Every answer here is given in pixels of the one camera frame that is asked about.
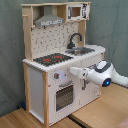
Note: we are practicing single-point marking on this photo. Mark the white oven door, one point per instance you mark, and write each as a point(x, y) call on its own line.
point(63, 100)

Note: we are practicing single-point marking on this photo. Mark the black faucet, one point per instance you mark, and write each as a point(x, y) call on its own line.
point(71, 44)

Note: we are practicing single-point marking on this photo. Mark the toy microwave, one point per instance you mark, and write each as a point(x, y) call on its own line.
point(77, 11)

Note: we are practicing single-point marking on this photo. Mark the wooden toy kitchen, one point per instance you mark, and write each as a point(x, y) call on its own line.
point(45, 40)

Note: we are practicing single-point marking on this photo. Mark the white cabinet door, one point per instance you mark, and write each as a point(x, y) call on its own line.
point(89, 91)

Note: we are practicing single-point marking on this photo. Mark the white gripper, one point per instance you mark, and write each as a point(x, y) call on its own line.
point(80, 72)

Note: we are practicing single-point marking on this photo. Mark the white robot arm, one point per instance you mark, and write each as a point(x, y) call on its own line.
point(102, 74)

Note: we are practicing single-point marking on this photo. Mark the grey range hood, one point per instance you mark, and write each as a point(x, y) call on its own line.
point(48, 17)

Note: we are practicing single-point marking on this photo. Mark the black stovetop red burners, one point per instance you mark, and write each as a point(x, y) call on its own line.
point(52, 59)

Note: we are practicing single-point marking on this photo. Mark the metal sink basin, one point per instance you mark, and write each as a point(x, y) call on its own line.
point(79, 51)

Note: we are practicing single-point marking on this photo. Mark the left red oven knob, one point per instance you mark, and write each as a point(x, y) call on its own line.
point(56, 76)

